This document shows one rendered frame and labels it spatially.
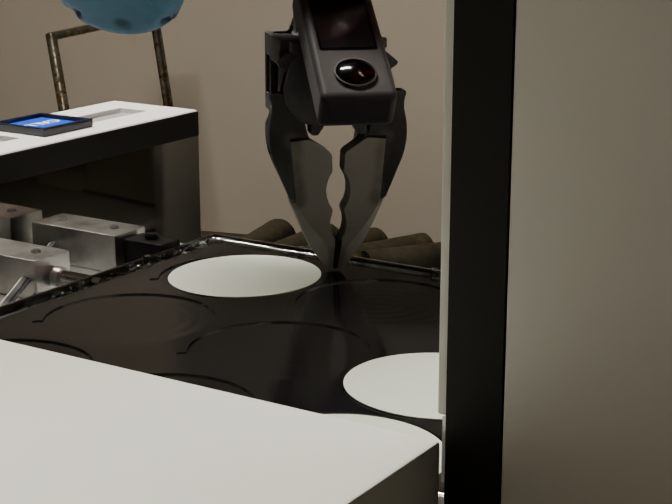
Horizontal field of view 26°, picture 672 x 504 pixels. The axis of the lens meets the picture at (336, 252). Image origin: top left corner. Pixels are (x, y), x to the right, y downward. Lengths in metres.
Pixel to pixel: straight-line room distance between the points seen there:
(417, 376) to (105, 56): 3.20
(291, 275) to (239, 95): 2.80
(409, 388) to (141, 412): 0.24
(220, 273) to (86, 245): 0.13
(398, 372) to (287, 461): 0.28
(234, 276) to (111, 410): 0.42
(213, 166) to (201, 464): 3.33
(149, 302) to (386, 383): 0.21
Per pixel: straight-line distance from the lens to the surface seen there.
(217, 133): 3.79
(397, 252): 3.12
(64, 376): 0.59
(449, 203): 0.49
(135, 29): 0.86
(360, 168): 0.94
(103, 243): 1.05
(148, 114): 1.23
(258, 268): 0.97
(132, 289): 0.93
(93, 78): 3.96
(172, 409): 0.55
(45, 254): 1.00
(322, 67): 0.86
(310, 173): 0.94
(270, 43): 0.97
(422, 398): 0.74
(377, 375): 0.77
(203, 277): 0.95
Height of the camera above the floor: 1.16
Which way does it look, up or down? 15 degrees down
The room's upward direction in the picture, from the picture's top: straight up
